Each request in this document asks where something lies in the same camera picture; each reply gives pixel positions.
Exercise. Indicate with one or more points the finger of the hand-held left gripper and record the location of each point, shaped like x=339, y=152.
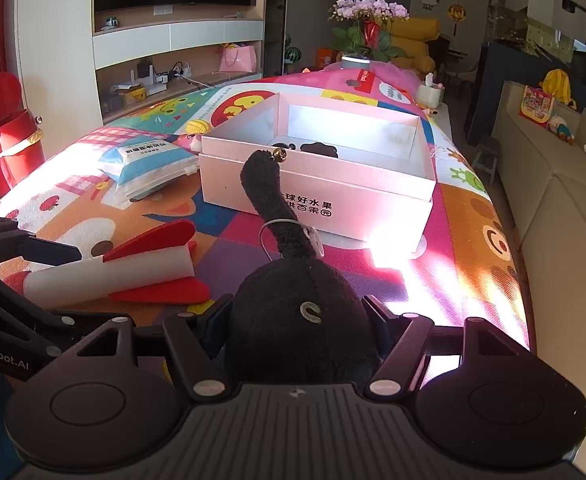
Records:
x=48, y=322
x=48, y=252

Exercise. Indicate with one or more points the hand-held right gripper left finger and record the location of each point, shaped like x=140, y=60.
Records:
x=218, y=325

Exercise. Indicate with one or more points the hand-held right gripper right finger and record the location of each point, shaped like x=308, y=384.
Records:
x=388, y=320

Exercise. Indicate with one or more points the black plush toy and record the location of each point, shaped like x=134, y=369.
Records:
x=293, y=310

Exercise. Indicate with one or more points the red and white foam rocket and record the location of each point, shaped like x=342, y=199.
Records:
x=123, y=270

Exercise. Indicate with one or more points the blue and white wipes pack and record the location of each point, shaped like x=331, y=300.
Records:
x=143, y=160

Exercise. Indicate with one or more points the pink cardboard box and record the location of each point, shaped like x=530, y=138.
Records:
x=353, y=180

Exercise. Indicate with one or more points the yellow ridged toy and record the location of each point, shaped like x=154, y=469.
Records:
x=198, y=124

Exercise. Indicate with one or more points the colourful printed play mat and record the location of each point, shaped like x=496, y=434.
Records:
x=473, y=240

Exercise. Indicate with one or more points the red pedal bin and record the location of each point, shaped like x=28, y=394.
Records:
x=8, y=135

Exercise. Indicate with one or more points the yellow item on shelf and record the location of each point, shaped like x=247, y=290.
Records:
x=130, y=96

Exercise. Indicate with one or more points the dark brown item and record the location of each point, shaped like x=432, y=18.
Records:
x=319, y=150

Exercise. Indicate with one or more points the small grey stool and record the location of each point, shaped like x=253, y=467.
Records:
x=487, y=157

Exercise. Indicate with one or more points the beige sofa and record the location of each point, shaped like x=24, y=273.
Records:
x=563, y=240

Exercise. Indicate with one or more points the white power strip with chargers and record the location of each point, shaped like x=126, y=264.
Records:
x=158, y=76

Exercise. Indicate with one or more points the white desk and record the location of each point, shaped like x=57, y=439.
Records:
x=445, y=120

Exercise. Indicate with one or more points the small orange toy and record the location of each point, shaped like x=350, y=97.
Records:
x=427, y=106

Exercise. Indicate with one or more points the white tissue holder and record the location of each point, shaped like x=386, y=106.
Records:
x=429, y=92

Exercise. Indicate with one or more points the pink tulle cloth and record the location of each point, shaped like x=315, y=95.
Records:
x=398, y=72

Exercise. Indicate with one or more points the dark cabinet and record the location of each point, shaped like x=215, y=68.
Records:
x=493, y=90

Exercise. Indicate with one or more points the small plush doll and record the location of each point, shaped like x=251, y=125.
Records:
x=562, y=130

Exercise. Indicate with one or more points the grey round speaker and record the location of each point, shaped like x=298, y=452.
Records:
x=356, y=62

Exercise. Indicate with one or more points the colourful snack bag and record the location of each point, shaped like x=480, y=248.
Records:
x=538, y=104

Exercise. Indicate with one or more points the pink gift bag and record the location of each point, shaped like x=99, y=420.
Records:
x=238, y=59

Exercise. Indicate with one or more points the orange box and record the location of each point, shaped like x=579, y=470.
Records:
x=326, y=57

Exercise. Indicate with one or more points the watermelon ball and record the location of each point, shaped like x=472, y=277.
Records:
x=294, y=54

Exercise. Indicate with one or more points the yellow cushion pile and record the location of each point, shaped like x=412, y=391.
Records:
x=418, y=35

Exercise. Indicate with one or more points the purple orchid plant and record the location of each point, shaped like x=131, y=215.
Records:
x=368, y=15

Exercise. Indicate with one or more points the yellow hanging ornament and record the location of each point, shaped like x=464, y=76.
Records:
x=456, y=12

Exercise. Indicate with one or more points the white wall shelf unit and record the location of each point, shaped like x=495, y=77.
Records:
x=183, y=35

